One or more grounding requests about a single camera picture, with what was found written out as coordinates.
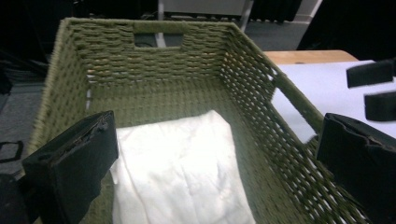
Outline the green woven basket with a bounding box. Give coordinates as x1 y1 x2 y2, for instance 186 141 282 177
26 17 375 224

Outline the light blue mat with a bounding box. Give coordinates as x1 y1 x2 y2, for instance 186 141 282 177
270 59 396 145

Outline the white cloth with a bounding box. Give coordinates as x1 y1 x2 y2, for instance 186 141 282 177
110 109 257 224

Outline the white metal stand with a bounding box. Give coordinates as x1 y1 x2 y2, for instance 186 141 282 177
157 0 255 49

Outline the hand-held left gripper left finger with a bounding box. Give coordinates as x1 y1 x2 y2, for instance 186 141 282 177
21 110 120 224

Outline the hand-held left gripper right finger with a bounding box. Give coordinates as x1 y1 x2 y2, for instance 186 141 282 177
315 112 396 224

